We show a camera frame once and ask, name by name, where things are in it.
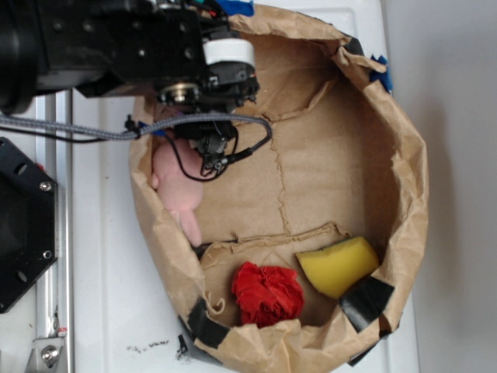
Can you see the brown paper bag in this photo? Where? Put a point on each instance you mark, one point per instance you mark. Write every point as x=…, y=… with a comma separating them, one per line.
x=344, y=161

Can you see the red crumpled paper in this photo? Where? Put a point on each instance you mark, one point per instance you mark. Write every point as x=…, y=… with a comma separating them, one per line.
x=267, y=295

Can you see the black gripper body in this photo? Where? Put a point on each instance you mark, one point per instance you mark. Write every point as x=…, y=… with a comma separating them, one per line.
x=118, y=48

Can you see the aluminium rail frame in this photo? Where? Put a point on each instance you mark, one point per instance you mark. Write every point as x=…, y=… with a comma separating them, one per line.
x=52, y=347

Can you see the yellow sponge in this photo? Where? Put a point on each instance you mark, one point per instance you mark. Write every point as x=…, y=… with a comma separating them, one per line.
x=335, y=269

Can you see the blue tape piece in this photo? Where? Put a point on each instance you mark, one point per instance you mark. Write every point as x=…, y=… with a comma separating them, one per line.
x=383, y=77

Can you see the pink plush toy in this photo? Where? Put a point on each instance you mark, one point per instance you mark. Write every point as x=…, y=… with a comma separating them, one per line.
x=175, y=178

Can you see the black octagonal mount plate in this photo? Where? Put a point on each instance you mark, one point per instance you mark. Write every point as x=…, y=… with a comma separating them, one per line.
x=27, y=224

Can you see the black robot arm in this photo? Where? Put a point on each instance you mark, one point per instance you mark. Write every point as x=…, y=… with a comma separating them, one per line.
x=21, y=55

